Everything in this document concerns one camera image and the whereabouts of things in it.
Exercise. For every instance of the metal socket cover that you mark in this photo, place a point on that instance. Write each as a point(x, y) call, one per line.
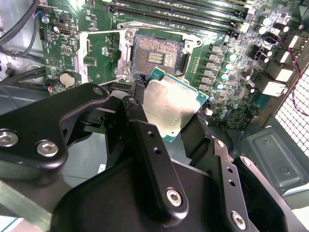
point(81, 58)

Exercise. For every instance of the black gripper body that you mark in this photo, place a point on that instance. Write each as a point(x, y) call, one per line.
point(108, 207)

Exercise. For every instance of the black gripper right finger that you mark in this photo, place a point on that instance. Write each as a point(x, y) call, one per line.
point(241, 193)

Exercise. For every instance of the silver green CPU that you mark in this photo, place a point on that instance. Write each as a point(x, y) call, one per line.
point(169, 106)

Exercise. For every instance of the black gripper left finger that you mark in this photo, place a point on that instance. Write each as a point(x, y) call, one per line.
point(36, 125)

